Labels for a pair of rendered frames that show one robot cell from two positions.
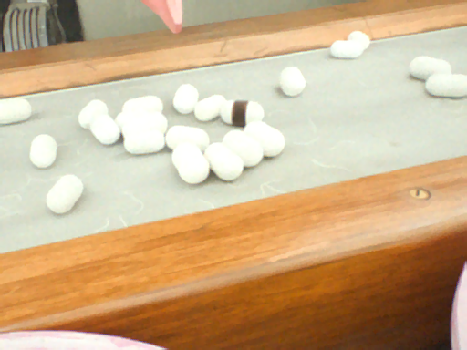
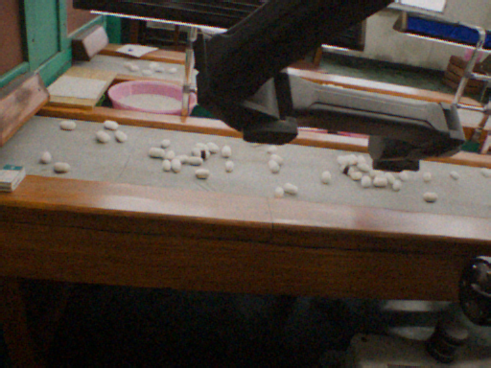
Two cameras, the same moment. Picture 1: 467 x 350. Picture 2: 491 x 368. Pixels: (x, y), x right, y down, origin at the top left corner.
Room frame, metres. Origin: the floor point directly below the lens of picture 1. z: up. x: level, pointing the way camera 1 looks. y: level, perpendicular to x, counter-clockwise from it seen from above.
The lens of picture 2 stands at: (1.26, -0.30, 1.18)
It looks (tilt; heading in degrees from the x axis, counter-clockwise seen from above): 30 degrees down; 181
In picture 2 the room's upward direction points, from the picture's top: 11 degrees clockwise
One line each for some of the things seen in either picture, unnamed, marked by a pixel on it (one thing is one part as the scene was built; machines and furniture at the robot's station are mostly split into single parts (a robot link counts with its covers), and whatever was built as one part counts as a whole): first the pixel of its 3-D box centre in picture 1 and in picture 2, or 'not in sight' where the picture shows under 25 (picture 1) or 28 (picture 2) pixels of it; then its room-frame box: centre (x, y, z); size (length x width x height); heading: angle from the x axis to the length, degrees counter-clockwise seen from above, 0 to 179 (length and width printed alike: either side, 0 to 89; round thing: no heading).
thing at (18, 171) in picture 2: not in sight; (9, 177); (0.70, -0.73, 0.78); 0.06 x 0.04 x 0.02; 11
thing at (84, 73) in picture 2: not in sight; (81, 85); (0.17, -0.85, 0.77); 0.33 x 0.15 x 0.01; 11
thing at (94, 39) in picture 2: not in sight; (91, 41); (-0.16, -0.97, 0.83); 0.30 x 0.06 x 0.07; 11
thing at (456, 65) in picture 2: not in sight; (467, 68); (-4.91, 2.59, 0.32); 0.42 x 0.42 x 0.64; 15
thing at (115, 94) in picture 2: not in sight; (152, 108); (0.12, -0.64, 0.72); 0.27 x 0.27 x 0.10
